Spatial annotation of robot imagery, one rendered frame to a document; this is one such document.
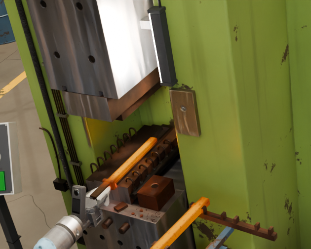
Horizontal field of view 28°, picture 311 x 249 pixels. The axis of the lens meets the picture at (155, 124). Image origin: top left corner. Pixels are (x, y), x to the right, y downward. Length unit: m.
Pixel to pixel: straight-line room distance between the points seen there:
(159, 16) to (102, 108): 0.39
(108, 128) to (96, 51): 0.62
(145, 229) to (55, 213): 1.76
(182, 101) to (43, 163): 2.53
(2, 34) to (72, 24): 4.83
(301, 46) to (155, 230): 0.85
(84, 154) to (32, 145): 2.23
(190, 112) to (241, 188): 0.33
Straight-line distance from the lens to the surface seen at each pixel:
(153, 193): 2.22
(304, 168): 2.59
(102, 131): 2.51
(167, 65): 2.00
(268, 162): 2.30
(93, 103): 2.12
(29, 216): 4.00
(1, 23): 6.79
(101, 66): 2.01
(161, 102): 2.61
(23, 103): 5.41
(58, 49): 2.10
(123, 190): 2.28
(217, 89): 1.99
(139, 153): 2.40
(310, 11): 2.25
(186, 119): 2.09
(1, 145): 2.47
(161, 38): 1.96
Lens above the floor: 2.28
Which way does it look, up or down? 30 degrees down
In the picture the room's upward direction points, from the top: 11 degrees counter-clockwise
